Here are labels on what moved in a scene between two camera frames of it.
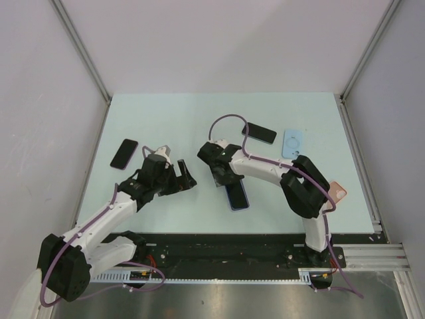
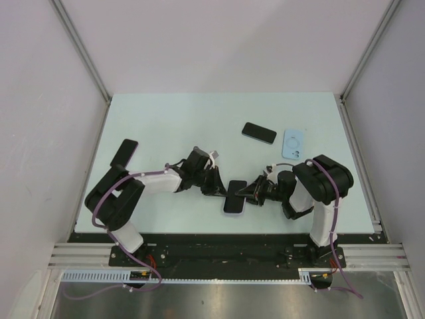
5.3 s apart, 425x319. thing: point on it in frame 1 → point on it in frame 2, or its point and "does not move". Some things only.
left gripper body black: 167,183 → 198,175
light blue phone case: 291,143 does not move
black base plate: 228,252 does not move
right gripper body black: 217,175 → 272,192
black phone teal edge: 260,133 does not move
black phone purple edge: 124,154 does not move
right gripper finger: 233,179 → 255,191
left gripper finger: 186,180 → 213,184
